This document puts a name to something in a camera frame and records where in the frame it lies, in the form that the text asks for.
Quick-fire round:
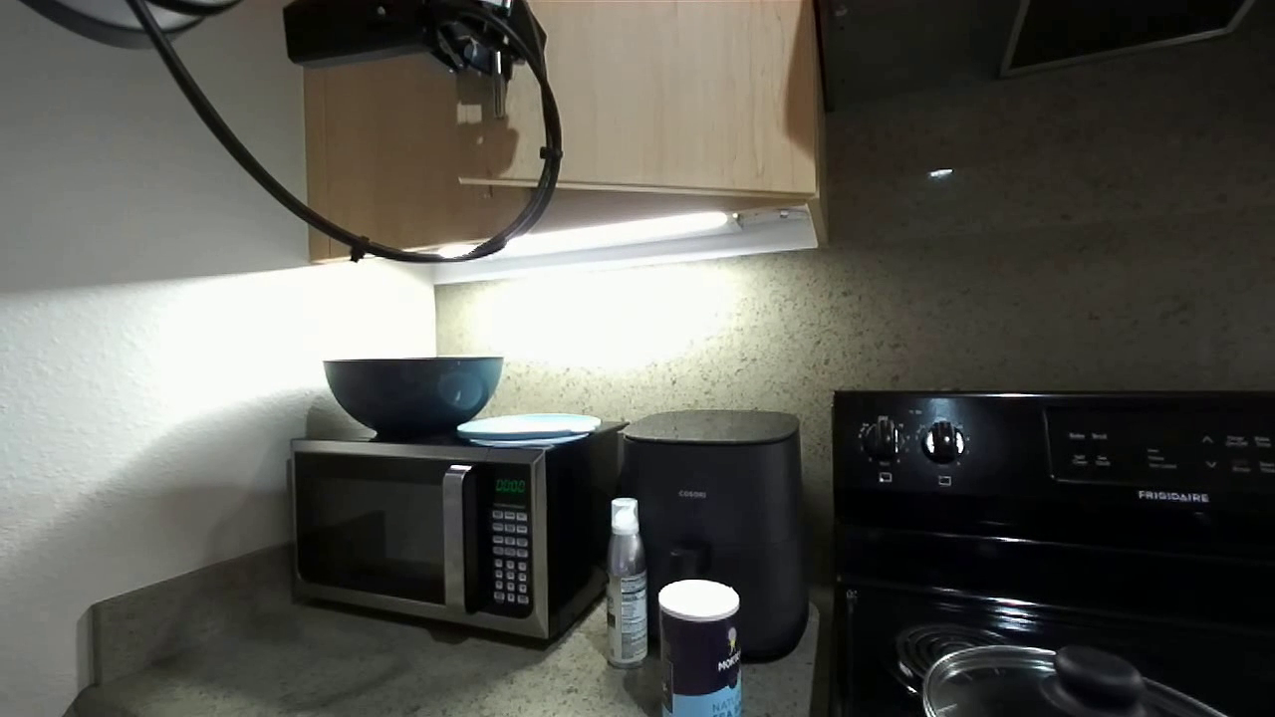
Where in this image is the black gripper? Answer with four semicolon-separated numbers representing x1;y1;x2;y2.
427;0;551;135

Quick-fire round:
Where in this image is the large blue bowl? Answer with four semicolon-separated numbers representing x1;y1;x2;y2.
322;354;510;447

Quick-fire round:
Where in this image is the light blue plate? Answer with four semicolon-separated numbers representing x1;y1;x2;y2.
453;409;605;451

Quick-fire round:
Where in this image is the black steel microwave oven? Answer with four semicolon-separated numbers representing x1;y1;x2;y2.
288;421;627;644

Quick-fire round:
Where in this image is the black air fryer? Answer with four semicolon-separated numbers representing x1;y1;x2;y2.
620;405;813;666

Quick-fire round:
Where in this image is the white spray bottle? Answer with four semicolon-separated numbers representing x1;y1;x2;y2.
600;495;655;673

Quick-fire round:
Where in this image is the dark canister with white lid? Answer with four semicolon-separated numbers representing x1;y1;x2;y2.
655;579;743;717

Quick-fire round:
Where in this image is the black range hood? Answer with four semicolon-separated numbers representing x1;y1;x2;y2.
996;0;1256;78

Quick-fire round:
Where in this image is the black electric stove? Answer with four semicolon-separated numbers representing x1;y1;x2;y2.
817;387;1275;717

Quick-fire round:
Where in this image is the pan with glass lid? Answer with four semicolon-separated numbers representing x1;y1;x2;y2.
917;642;1235;717

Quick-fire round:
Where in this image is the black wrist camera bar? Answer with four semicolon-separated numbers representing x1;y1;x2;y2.
279;0;445;66

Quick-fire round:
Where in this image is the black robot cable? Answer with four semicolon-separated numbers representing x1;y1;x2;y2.
14;0;571;268

